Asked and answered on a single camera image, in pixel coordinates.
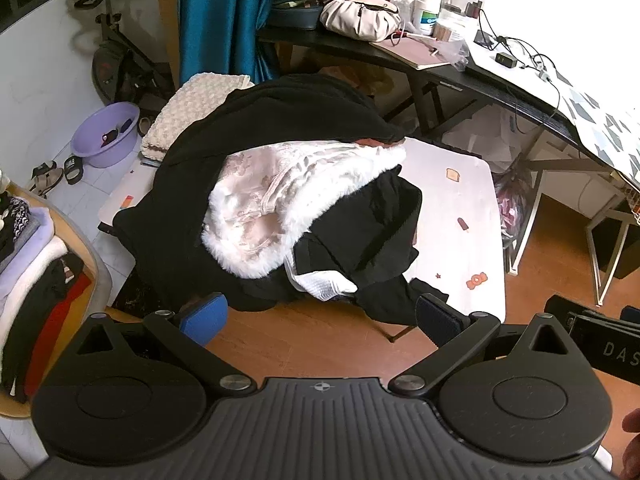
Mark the pink notebook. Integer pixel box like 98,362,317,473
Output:
370,35,451,71

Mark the person's right hand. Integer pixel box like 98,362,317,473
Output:
614,406,640,480

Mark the beige fabric bag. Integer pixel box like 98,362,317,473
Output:
319,0,405,42

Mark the teal curtain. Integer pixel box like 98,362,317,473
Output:
177,0,286,86

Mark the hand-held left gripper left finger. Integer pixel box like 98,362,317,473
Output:
65,292,256,396

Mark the white folding table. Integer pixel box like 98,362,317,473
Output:
97,135,507,343

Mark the black knit sweater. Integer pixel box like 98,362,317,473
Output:
112,74,408,312

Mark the black desk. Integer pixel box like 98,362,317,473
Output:
257,25,618,171

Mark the dark zip case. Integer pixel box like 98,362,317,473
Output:
269,0,351,31

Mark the white cloth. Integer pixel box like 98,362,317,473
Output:
284,254,359,302

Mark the geometric patterned bedsheet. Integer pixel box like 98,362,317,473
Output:
470,35,640,187

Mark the pink fur-trimmed jacket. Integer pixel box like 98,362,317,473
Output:
200,140,407,279

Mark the purple plastic basin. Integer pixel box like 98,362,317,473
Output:
70,101,142,169

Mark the stack of folded clothes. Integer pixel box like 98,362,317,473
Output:
0,180,94,403

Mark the cream fleece blanket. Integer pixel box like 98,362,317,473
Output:
140,73,253,164

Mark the clear plastic bag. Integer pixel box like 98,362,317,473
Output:
492,165,534,261

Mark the beige sandal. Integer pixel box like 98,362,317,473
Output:
28,168,65,197

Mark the black garment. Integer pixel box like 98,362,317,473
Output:
292,170,462,327

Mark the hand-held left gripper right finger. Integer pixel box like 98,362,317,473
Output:
387,292,583,396

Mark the black exercise bike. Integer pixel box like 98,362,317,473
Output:
65,0,176,111

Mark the black cable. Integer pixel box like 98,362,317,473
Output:
477,9,566,117

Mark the white metal frame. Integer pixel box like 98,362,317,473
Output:
502,157,638,307

